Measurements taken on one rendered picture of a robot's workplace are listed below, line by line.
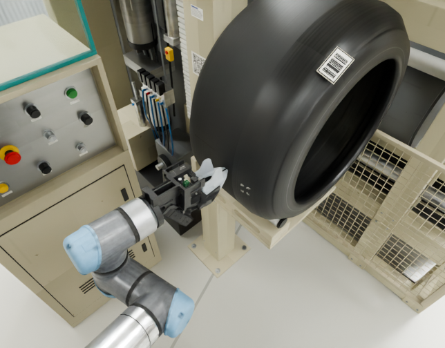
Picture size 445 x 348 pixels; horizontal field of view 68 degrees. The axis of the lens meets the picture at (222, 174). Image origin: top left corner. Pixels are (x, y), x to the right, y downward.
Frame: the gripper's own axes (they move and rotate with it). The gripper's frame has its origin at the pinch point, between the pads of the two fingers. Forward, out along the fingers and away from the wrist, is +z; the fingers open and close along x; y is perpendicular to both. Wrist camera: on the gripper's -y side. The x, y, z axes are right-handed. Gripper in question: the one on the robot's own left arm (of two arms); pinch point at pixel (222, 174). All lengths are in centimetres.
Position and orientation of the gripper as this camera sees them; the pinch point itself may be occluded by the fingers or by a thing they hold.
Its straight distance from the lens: 75.4
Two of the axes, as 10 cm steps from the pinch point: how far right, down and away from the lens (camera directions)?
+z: 7.3, -4.5, 5.2
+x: -6.8, -5.6, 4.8
